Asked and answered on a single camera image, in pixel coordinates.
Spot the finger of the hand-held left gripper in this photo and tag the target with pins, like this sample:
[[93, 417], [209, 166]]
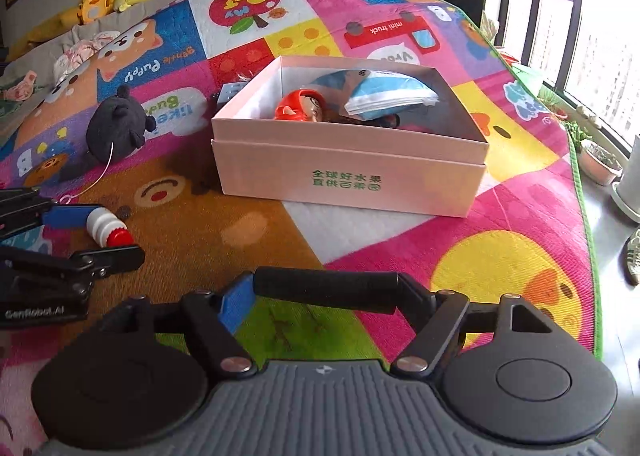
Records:
[[70, 216], [120, 258]]

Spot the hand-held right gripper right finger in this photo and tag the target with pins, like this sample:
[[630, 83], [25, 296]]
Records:
[[420, 301]]

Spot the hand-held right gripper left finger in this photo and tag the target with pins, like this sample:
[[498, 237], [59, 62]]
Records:
[[239, 298]]

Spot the white bottle red cap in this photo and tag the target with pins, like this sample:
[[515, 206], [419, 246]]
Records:
[[102, 225]]

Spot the pink cardboard box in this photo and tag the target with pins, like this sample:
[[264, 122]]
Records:
[[350, 176]]

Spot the red doll figure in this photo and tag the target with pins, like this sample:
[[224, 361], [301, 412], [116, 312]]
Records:
[[297, 103]]

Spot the blue white pouch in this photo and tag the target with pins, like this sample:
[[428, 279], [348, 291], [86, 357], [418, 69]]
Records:
[[385, 93]]

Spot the colourful cartoon play mat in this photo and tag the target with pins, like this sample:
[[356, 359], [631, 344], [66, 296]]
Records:
[[350, 246]]

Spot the black plush toy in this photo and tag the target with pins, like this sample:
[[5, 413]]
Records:
[[117, 121]]

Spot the small pink floral cloth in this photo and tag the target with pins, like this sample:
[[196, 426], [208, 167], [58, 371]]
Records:
[[20, 86]]

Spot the floral white cloth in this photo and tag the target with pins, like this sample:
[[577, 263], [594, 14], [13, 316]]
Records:
[[80, 51]]

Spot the long yellow plush pillow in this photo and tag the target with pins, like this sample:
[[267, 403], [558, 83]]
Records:
[[52, 26]]

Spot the grey black adapter block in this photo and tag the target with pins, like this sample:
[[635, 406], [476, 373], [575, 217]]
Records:
[[229, 95]]

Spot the yellow plush duck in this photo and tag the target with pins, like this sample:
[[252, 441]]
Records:
[[95, 3]]

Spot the white sneaker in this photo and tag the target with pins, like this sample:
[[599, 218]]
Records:
[[634, 256]]

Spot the terracotta planter with plants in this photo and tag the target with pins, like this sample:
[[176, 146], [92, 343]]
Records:
[[600, 166]]

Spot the white flower pot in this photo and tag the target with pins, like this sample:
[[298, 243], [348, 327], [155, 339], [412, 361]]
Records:
[[629, 186]]

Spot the light green pot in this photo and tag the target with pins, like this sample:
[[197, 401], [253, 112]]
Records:
[[527, 77]]

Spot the black window frame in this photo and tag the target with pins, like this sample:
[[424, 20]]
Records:
[[555, 31]]

